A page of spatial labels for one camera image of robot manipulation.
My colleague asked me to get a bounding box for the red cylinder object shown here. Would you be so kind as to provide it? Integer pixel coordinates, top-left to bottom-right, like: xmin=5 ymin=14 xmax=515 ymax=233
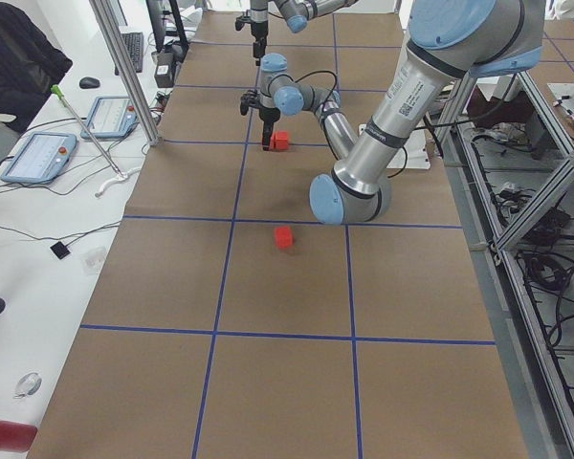
xmin=0 ymin=420 xmax=38 ymax=452

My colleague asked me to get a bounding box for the black box with label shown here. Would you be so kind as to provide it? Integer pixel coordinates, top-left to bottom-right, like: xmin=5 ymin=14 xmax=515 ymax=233
xmin=154 ymin=52 xmax=175 ymax=88

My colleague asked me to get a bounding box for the black keyboard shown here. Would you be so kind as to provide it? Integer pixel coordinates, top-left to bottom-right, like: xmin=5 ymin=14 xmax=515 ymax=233
xmin=121 ymin=32 xmax=145 ymax=73

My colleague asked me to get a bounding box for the metal rod with hook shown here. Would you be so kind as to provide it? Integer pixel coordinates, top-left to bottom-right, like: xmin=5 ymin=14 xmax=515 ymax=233
xmin=51 ymin=84 xmax=125 ymax=178

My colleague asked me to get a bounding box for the teach pendant tablet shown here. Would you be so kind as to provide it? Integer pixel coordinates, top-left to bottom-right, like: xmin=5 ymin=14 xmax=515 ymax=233
xmin=84 ymin=96 xmax=138 ymax=140
xmin=0 ymin=132 xmax=78 ymax=185

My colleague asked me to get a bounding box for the red block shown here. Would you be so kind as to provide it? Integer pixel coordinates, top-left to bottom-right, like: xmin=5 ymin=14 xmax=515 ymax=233
xmin=275 ymin=131 xmax=290 ymax=151
xmin=274 ymin=226 xmax=294 ymax=250
xmin=270 ymin=133 xmax=278 ymax=151

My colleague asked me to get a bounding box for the clear tape roll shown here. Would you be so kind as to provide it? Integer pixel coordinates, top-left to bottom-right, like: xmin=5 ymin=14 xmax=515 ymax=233
xmin=13 ymin=372 xmax=42 ymax=399

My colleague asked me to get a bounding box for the black computer monitor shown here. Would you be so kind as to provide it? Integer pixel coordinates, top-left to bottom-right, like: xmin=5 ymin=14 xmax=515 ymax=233
xmin=145 ymin=0 xmax=189 ymax=57

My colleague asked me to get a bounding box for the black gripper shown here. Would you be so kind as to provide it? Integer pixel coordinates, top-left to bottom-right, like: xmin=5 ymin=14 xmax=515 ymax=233
xmin=239 ymin=89 xmax=281 ymax=151
xmin=234 ymin=12 xmax=268 ymax=66

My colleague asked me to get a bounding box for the seated person in black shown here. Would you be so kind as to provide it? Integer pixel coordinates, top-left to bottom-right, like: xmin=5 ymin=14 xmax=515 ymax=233
xmin=0 ymin=0 xmax=75 ymax=135

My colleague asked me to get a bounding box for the aluminium frame post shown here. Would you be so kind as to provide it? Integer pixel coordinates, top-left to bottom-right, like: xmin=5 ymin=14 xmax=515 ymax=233
xmin=89 ymin=0 xmax=160 ymax=146

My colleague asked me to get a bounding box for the aluminium frame cage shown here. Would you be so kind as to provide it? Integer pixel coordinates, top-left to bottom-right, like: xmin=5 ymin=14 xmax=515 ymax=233
xmin=458 ymin=37 xmax=574 ymax=459

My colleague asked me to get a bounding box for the black computer mouse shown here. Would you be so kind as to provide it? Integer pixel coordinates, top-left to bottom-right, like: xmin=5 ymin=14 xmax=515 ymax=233
xmin=78 ymin=76 xmax=100 ymax=89

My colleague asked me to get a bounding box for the near teach pendant tablet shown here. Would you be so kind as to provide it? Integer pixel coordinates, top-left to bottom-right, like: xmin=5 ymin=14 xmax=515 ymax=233
xmin=0 ymin=132 xmax=78 ymax=185

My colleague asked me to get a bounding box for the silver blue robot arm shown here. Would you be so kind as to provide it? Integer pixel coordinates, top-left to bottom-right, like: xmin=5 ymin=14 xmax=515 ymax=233
xmin=234 ymin=0 xmax=357 ymax=67
xmin=235 ymin=0 xmax=545 ymax=225

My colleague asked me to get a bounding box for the far teach pendant tablet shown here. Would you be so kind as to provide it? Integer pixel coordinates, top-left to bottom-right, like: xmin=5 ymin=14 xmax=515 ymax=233
xmin=84 ymin=96 xmax=138 ymax=140

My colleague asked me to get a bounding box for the small black square device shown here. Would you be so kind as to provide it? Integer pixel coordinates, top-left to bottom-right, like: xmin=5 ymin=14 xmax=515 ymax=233
xmin=50 ymin=241 xmax=71 ymax=260

